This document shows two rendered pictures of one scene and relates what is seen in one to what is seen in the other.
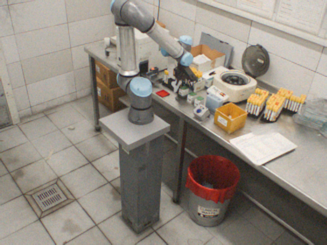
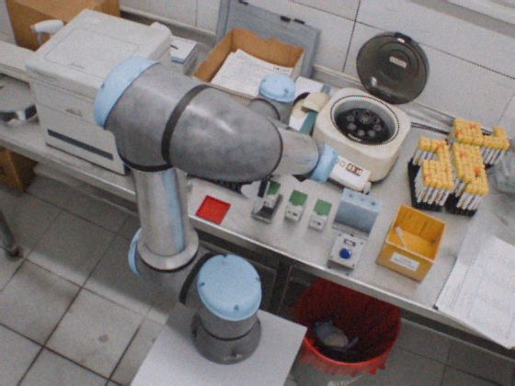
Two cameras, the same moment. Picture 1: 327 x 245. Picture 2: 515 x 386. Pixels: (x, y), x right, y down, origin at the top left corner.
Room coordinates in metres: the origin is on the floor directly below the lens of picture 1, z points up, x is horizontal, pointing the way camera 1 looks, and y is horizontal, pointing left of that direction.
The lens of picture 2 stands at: (1.11, 0.38, 2.03)
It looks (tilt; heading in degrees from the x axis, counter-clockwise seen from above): 52 degrees down; 327
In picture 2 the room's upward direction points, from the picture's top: 9 degrees clockwise
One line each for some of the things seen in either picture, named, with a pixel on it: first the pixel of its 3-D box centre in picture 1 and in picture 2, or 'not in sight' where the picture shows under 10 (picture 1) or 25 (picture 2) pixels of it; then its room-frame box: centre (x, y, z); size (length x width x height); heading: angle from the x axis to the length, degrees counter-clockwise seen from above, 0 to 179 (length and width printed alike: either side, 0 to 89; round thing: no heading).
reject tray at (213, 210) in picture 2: (162, 93); (212, 209); (1.89, 0.01, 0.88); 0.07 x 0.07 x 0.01; 42
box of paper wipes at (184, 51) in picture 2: not in sight; (158, 43); (2.53, -0.06, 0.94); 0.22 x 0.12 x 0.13; 46
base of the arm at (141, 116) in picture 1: (141, 110); (226, 323); (1.55, 0.13, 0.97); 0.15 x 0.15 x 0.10
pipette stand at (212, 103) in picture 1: (214, 104); (357, 211); (1.72, -0.30, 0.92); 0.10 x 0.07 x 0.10; 44
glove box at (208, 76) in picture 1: (216, 76); (304, 110); (2.09, -0.35, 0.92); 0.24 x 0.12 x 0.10; 132
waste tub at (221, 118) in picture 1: (230, 118); (411, 243); (1.58, -0.39, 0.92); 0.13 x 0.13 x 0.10; 39
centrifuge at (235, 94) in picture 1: (231, 86); (358, 137); (1.93, -0.44, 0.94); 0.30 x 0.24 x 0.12; 123
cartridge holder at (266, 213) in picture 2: (183, 95); (268, 202); (1.85, -0.12, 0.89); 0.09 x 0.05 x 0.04; 131
